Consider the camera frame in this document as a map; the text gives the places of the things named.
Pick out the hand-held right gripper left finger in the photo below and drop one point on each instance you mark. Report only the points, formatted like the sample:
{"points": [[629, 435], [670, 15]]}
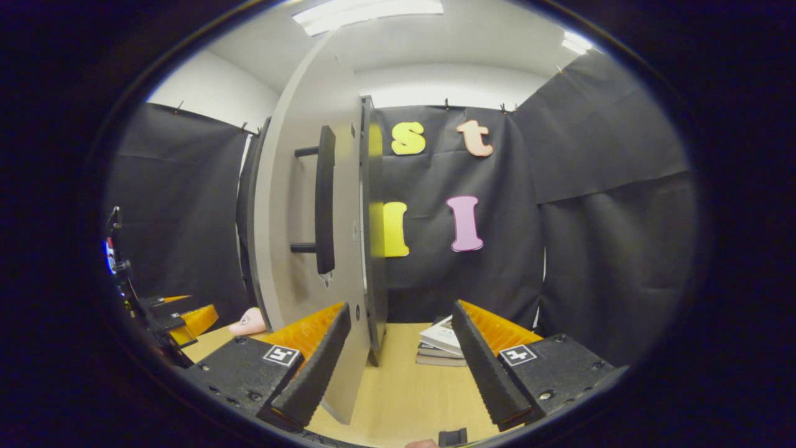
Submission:
{"points": [[314, 379]]}

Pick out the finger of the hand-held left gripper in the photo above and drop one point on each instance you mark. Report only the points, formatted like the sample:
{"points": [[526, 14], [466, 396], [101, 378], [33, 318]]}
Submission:
{"points": [[174, 306], [196, 320]]}

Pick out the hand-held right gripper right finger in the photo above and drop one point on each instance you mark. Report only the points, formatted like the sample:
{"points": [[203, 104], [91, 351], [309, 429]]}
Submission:
{"points": [[488, 373]]}

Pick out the dark grey cabinet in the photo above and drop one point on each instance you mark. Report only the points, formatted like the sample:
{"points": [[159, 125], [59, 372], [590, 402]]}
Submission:
{"points": [[375, 292]]}

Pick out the light grey cabinet door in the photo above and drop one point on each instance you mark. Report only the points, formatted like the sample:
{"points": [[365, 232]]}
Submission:
{"points": [[292, 186]]}

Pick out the thin grey book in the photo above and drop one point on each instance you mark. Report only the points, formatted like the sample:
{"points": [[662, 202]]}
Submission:
{"points": [[438, 361], [432, 353]]}

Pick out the pink plush toy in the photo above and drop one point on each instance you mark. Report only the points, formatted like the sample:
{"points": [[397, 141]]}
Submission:
{"points": [[249, 322]]}

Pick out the white picture cover book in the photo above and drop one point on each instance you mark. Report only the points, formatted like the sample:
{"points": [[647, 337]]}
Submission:
{"points": [[443, 336]]}

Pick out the black backdrop cloth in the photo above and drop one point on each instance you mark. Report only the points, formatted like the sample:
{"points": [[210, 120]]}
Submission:
{"points": [[591, 218]]}

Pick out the small ceiling light panel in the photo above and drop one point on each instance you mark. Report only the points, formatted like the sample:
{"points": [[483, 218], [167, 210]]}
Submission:
{"points": [[577, 42]]}

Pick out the long ceiling light panel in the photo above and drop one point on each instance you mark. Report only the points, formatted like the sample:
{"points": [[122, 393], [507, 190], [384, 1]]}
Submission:
{"points": [[367, 15]]}

